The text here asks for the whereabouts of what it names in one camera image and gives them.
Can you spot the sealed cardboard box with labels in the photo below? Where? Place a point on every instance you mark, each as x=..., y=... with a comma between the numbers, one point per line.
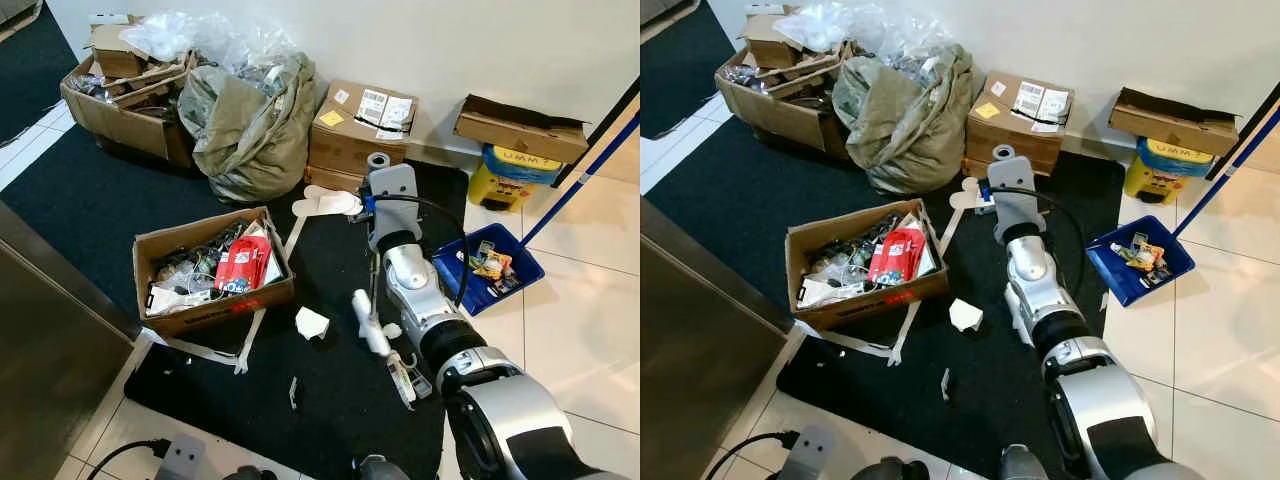
x=1005, y=140
x=345, y=150

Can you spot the torn long cardboard box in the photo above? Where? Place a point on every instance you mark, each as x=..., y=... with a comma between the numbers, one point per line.
x=1170, y=132
x=520, y=140

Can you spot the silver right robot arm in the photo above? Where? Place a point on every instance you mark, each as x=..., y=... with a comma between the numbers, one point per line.
x=1035, y=280
x=410, y=290

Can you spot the olive green sack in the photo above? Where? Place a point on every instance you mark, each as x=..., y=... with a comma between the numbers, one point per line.
x=250, y=140
x=905, y=130

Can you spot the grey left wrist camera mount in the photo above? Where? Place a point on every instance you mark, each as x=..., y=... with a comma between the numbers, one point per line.
x=182, y=460
x=808, y=455

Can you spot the beige paper tape strip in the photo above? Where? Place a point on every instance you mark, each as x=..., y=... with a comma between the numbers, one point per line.
x=243, y=355
x=895, y=350

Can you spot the grey clip holder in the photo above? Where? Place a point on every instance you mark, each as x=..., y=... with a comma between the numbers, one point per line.
x=422, y=385

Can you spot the grey right robot leg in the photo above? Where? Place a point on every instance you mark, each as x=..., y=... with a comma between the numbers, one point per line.
x=1022, y=465
x=380, y=470

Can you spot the small brown cardboard box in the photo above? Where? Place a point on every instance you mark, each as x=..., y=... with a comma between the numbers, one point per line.
x=115, y=55
x=770, y=45

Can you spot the black door frame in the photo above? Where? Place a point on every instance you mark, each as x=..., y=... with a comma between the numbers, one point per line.
x=1245, y=125
x=610, y=135

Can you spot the small grey bracket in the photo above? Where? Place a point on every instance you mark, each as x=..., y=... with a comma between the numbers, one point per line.
x=293, y=392
x=945, y=383

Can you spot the red yellow snack packet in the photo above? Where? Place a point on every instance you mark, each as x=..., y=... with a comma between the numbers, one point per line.
x=492, y=266
x=1145, y=258

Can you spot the clear plastic bag heap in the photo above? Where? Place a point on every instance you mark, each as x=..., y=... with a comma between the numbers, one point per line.
x=820, y=25
x=170, y=35

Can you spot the red plastic package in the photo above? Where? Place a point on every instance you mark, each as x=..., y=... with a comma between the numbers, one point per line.
x=897, y=257
x=243, y=265

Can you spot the dark grey refrigerator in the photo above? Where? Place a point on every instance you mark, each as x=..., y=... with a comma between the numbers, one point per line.
x=50, y=380
x=700, y=380

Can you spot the open cardboard box red print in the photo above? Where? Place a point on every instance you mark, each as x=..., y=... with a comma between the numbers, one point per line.
x=880, y=302
x=230, y=310

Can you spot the long white printed box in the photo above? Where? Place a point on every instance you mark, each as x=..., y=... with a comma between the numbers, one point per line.
x=403, y=385

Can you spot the yellow bucket blue lid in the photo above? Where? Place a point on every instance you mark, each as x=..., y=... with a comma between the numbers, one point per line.
x=1160, y=178
x=505, y=185

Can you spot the white broom grey bristles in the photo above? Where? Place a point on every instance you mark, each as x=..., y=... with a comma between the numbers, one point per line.
x=370, y=325
x=1018, y=320

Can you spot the flat brown cardboard box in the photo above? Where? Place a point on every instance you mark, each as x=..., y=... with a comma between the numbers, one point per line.
x=330, y=180
x=975, y=168

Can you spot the black floor mat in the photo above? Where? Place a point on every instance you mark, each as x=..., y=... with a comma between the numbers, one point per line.
x=680, y=60
x=100, y=200
x=740, y=190
x=30, y=70

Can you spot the large open cardboard box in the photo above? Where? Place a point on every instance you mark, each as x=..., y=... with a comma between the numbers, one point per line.
x=775, y=115
x=120, y=125

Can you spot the crumpled white plastic bag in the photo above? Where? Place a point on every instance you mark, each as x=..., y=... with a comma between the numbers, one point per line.
x=392, y=331

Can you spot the white foam cutout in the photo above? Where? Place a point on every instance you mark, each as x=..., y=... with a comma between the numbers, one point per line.
x=325, y=203
x=968, y=195

